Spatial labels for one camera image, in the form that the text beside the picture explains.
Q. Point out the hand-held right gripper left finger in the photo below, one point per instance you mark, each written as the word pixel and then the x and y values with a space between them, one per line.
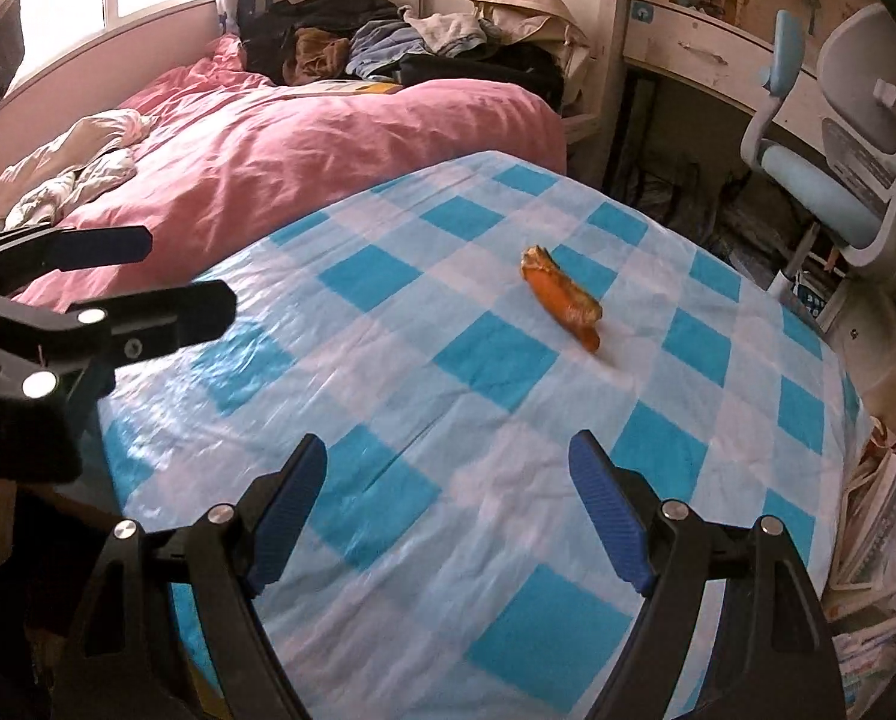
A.
pixel 286 510

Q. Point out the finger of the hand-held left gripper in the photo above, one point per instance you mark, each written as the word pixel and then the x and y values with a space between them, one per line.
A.
pixel 95 249
pixel 162 315

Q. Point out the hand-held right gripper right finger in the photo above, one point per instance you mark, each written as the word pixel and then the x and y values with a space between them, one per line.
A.
pixel 613 510

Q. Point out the orange brown snack wrapper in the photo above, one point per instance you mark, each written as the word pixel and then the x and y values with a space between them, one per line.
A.
pixel 560 296

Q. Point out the white crumpled garment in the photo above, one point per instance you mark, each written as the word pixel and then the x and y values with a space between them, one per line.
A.
pixel 80 165

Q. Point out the blue white checkered tablecloth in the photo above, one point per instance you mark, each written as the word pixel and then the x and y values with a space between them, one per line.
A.
pixel 418 360

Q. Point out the pink duvet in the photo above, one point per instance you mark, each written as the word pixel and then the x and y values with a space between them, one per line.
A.
pixel 305 150

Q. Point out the stack of magazines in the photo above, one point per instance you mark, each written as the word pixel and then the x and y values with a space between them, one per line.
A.
pixel 883 502

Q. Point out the brown cloth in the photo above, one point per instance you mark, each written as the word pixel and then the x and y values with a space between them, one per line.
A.
pixel 316 56

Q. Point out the rows of books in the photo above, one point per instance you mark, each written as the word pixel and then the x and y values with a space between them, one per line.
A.
pixel 875 660

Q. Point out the yellow book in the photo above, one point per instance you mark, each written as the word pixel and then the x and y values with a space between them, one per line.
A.
pixel 373 88

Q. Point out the black clothes pile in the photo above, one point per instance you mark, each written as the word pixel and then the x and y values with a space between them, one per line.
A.
pixel 328 7

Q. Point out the blue denim clothes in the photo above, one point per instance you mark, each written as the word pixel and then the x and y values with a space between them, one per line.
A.
pixel 380 41

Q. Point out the white cloth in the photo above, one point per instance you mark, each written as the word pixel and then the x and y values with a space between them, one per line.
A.
pixel 448 30

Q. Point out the black bag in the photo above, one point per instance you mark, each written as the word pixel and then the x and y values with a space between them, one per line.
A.
pixel 508 71

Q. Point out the white desk with drawers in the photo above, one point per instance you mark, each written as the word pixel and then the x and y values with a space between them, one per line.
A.
pixel 688 45

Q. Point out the beige bag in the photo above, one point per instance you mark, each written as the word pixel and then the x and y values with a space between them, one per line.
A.
pixel 523 0

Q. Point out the grey blue office chair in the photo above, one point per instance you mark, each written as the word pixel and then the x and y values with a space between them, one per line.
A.
pixel 868 90

